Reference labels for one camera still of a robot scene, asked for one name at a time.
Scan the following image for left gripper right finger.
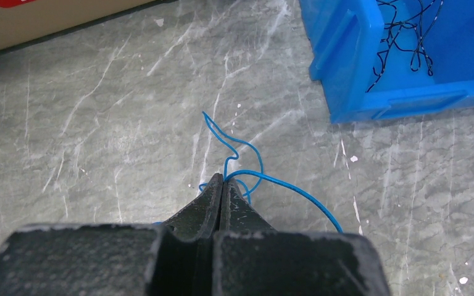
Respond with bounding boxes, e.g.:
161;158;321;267
212;181;391;295

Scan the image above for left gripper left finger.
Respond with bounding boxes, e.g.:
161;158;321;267
0;173;223;295

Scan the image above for blue double plastic bin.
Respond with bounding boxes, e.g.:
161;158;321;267
300;1;474;123

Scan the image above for tan plastic toolbox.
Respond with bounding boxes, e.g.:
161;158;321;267
0;0;158;51

